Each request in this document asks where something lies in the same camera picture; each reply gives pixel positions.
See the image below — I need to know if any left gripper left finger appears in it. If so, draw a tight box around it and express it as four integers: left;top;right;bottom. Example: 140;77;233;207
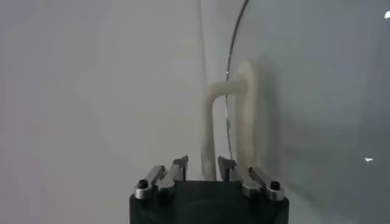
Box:
133;155;189;200

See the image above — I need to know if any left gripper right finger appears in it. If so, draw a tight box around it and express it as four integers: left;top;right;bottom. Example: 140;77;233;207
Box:
218;156;286;201

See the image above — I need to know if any glass lid with cream handle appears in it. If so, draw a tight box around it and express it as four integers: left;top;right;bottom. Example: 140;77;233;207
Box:
199;0;390;224

